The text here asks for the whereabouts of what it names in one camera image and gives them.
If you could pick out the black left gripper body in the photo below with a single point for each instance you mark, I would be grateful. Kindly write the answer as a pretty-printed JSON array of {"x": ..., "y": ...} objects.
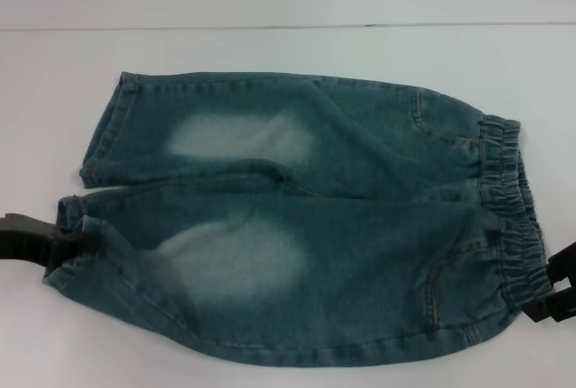
[{"x": 24, "y": 237}]

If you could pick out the blue denim shorts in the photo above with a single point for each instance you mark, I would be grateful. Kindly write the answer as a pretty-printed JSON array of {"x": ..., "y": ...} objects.
[{"x": 324, "y": 190}]

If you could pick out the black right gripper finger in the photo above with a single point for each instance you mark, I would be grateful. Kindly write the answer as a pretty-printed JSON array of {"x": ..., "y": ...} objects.
[
  {"x": 555, "y": 309},
  {"x": 562, "y": 266}
]

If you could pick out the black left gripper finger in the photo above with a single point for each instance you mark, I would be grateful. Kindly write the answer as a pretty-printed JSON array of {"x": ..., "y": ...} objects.
[{"x": 74, "y": 246}]

